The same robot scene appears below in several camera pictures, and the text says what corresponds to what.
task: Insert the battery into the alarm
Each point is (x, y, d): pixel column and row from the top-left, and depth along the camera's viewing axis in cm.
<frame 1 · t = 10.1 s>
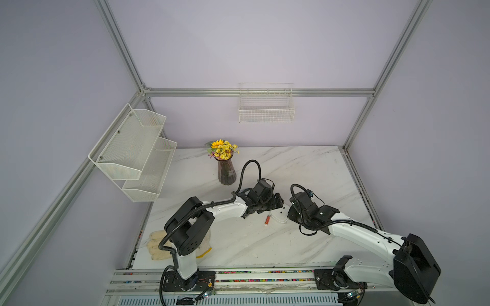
left hand: (277, 204, 88), fingers open
right hand: (292, 215, 86), fingers open
red battery: (267, 219, 92), on the table
dark glass vase: (226, 171, 98), point 11 cm above the table
yellow flower bouquet: (221, 149, 88), point 26 cm above the table
white yellow cloth glove: (150, 241, 83), point 2 cm above the table

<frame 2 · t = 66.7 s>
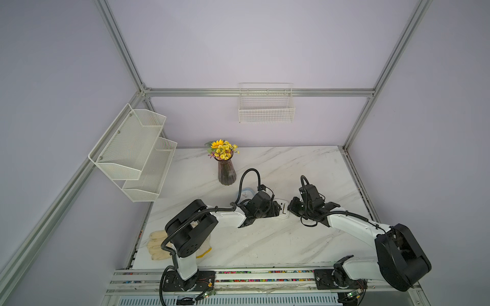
left hand: (276, 209, 90), fingers open
right hand: (288, 208, 90), fingers closed
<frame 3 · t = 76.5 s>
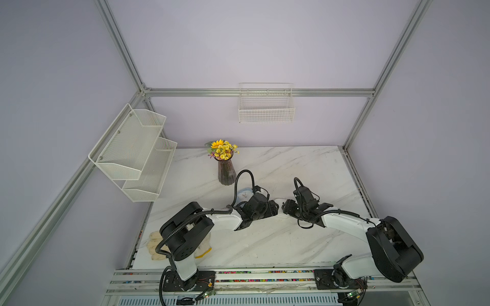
left hand: (273, 209, 89), fingers open
right hand: (287, 210, 91), fingers open
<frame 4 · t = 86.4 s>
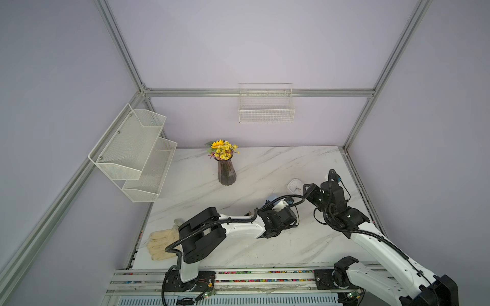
left hand: (269, 206, 87), fingers open
right hand: (307, 190, 81), fingers open
